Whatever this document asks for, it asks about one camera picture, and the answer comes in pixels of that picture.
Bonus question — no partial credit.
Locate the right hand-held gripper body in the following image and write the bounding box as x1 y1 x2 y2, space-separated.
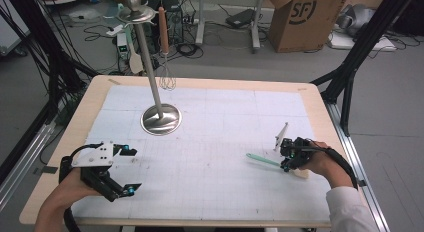
273 121 318 173

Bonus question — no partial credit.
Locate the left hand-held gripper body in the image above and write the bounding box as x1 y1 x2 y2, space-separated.
70 140 134 203

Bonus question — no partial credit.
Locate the silicone brush with green handle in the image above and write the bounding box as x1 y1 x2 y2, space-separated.
245 152 310 180

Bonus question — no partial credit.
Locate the metal utensil stand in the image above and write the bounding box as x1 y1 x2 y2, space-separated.
117 0 183 136

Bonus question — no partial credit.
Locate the beige spatula with green handle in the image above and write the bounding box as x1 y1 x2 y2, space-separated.
118 3 144 75

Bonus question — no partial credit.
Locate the whisk with wooden handle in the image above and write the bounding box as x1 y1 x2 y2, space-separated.
157 6 178 92

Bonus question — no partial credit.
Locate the person's right hand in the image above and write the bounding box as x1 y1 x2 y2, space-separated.
299 140 345 190

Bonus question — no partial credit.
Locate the person's left hand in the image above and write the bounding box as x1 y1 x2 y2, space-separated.
49 167 103 210

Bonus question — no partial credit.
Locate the white grid mat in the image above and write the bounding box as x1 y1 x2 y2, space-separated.
71 84 331 221

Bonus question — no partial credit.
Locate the white power supply unit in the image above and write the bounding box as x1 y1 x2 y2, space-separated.
116 32 130 60

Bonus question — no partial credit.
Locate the white power strip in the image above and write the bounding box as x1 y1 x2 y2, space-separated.
105 24 126 38

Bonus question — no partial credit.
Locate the large cardboard box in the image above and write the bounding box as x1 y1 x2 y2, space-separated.
267 0 348 54

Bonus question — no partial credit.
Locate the white flat board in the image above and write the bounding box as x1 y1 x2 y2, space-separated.
328 31 398 52

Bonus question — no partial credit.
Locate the white metal stand leg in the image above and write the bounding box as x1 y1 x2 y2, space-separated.
250 0 268 53
195 0 206 46

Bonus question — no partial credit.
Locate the black computer tower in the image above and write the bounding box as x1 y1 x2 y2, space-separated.
165 0 184 45

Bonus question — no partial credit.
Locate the grey machine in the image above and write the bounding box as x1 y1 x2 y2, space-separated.
336 4 376 38

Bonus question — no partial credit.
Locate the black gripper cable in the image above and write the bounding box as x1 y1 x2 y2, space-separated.
58 143 103 232
299 140 359 190

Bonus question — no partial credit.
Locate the aluminium rail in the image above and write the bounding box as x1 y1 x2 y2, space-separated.
324 101 391 232
0 121 56 210

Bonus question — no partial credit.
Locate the black cable coil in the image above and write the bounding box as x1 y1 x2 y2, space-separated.
174 41 204 60

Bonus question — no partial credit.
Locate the black frame post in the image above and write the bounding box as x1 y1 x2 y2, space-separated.
3 0 99 126
311 0 419 138

